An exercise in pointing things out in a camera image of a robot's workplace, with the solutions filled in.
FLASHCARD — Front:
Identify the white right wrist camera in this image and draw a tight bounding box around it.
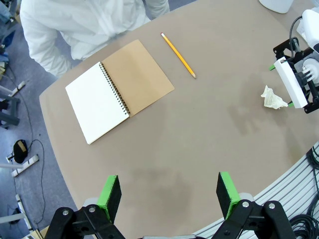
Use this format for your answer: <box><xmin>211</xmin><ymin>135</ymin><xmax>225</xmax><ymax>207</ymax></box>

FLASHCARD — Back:
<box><xmin>274</xmin><ymin>56</ymin><xmax>309</xmax><ymax>109</ymax></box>

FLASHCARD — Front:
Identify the yellow pencil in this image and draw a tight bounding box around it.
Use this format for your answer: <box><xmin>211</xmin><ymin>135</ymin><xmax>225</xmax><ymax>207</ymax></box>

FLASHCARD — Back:
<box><xmin>160</xmin><ymin>32</ymin><xmax>197</xmax><ymax>79</ymax></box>

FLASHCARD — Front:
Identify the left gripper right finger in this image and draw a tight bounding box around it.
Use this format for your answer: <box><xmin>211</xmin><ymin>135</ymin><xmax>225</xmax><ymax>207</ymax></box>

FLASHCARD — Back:
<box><xmin>211</xmin><ymin>171</ymin><xmax>296</xmax><ymax>239</ymax></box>

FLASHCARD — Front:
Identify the grey slotted aluminium base plate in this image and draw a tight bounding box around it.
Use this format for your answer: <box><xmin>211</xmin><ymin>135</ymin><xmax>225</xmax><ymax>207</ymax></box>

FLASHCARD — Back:
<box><xmin>194</xmin><ymin>141</ymin><xmax>319</xmax><ymax>239</ymax></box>

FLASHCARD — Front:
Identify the white round trash bin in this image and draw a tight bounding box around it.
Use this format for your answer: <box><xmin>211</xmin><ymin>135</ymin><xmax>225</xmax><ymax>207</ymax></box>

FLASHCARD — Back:
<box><xmin>259</xmin><ymin>0</ymin><xmax>295</xmax><ymax>14</ymax></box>

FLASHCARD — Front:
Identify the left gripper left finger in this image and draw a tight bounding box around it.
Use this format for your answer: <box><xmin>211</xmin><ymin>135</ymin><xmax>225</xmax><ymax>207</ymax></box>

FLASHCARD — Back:
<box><xmin>44</xmin><ymin>175</ymin><xmax>125</xmax><ymax>239</ymax></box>

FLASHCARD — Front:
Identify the person in white hoodie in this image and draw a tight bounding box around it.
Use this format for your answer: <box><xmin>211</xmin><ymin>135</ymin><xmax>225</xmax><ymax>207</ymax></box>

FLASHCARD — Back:
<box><xmin>19</xmin><ymin>0</ymin><xmax>152</xmax><ymax>60</ymax></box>

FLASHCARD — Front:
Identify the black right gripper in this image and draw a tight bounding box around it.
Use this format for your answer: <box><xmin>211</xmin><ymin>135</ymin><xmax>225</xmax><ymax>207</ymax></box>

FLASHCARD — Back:
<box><xmin>268</xmin><ymin>37</ymin><xmax>319</xmax><ymax>115</ymax></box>

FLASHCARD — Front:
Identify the black cable coil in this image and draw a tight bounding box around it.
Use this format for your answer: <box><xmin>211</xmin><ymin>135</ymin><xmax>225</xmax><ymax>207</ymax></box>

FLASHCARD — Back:
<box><xmin>290</xmin><ymin>213</ymin><xmax>319</xmax><ymax>239</ymax></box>

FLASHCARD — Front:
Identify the white stand base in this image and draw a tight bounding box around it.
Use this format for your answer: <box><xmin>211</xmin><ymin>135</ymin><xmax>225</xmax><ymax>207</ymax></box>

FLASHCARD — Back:
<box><xmin>6</xmin><ymin>154</ymin><xmax>40</xmax><ymax>178</ymax></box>

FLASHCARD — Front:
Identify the black pouch on floor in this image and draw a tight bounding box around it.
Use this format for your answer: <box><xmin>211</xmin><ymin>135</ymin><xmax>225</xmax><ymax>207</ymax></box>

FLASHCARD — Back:
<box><xmin>12</xmin><ymin>139</ymin><xmax>28</xmax><ymax>164</ymax></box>

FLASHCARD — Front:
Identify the white paper ball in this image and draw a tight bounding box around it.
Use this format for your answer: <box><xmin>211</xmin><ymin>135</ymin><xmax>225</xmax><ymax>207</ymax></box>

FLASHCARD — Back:
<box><xmin>260</xmin><ymin>85</ymin><xmax>289</xmax><ymax>110</ymax></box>

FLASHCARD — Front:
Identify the person's right forearm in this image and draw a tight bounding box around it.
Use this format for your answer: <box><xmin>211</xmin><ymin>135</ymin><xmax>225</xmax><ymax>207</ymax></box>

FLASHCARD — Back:
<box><xmin>28</xmin><ymin>37</ymin><xmax>73</xmax><ymax>78</ymax></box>

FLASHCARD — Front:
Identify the grey step stool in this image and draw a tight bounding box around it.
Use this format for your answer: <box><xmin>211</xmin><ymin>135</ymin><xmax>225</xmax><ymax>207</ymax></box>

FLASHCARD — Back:
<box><xmin>0</xmin><ymin>86</ymin><xmax>21</xmax><ymax>127</ymax></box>

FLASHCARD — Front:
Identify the spiral notebook brown cover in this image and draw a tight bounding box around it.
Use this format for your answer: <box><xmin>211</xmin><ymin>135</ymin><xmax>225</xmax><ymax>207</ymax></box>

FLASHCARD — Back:
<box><xmin>65</xmin><ymin>39</ymin><xmax>175</xmax><ymax>145</ymax></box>

